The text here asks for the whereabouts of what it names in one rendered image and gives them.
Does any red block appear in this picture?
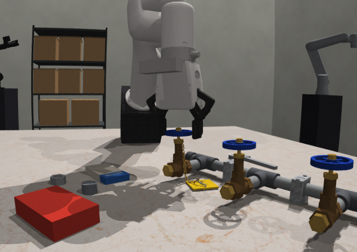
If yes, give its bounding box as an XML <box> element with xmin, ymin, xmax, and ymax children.
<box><xmin>14</xmin><ymin>185</ymin><xmax>100</xmax><ymax>242</ymax></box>

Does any yellow tag with chain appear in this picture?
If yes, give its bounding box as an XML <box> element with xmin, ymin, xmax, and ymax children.
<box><xmin>181</xmin><ymin>139</ymin><xmax>219</xmax><ymax>191</ymax></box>

